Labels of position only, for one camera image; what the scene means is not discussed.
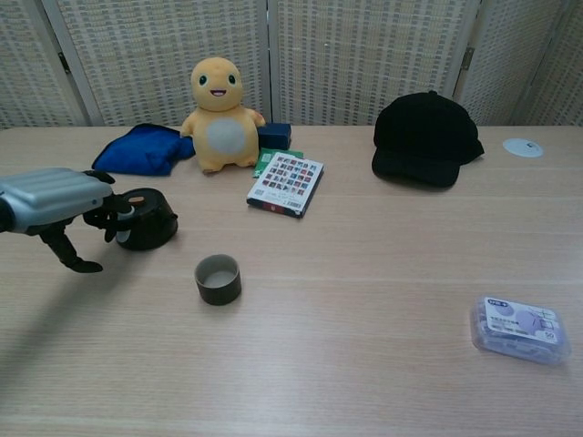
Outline dark blue rectangular box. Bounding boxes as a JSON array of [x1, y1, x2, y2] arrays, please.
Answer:
[[257, 121, 292, 150]]

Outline white round disc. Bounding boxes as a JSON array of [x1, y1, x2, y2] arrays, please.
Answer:
[[502, 137, 545, 158]]

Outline black baseball cap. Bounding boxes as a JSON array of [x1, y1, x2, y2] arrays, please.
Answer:
[[371, 90, 486, 188]]

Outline dark small cup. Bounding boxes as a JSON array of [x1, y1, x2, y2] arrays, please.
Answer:
[[194, 254, 241, 307]]

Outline clear purple floss pick box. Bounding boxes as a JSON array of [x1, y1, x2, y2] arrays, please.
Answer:
[[469, 294, 572, 367]]

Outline white box with picture grid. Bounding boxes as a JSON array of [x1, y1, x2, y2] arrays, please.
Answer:
[[246, 152, 326, 220]]

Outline black teapot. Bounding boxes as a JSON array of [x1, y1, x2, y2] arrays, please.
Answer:
[[111, 187, 179, 251]]

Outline woven folding screen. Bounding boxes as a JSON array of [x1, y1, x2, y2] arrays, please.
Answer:
[[0, 0, 583, 131]]

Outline yellow plush dinosaur toy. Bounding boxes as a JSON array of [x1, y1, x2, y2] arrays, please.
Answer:
[[179, 56, 267, 175]]

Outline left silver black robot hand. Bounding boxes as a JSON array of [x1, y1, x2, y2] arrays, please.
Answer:
[[0, 167, 138, 274]]

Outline blue folded cloth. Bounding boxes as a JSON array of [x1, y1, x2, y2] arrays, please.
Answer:
[[91, 123, 196, 178]]

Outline green foil packet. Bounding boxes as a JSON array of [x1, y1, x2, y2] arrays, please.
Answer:
[[252, 147, 305, 179]]

